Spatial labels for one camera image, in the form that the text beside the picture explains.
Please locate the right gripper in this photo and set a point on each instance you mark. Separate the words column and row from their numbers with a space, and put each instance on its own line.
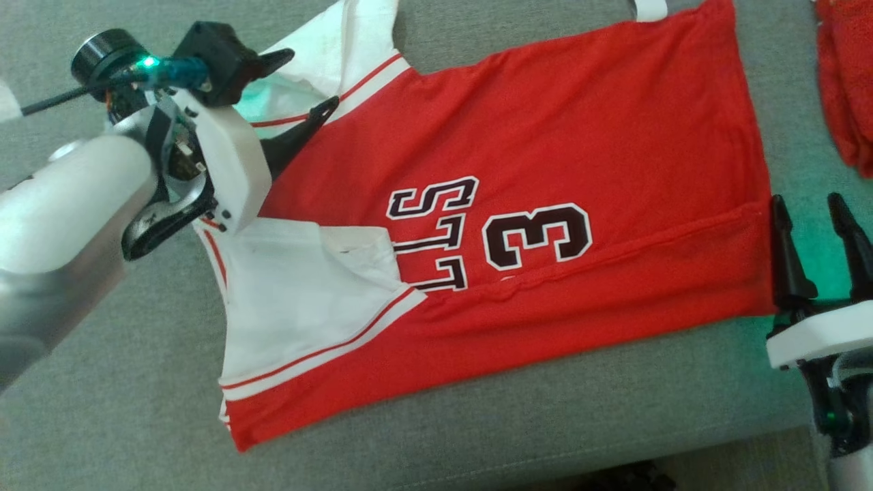
column 818, row 337

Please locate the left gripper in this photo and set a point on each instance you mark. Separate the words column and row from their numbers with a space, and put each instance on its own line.
column 228, row 157

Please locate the red and white basketball jersey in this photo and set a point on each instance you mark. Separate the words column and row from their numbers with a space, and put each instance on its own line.
column 614, row 136

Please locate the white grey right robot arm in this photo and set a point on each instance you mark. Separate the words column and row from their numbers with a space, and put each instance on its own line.
column 856, row 477

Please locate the red cloth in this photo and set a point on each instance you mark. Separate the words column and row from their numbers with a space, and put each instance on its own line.
column 846, row 82

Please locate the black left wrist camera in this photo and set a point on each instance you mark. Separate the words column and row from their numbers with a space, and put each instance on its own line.
column 215, row 61

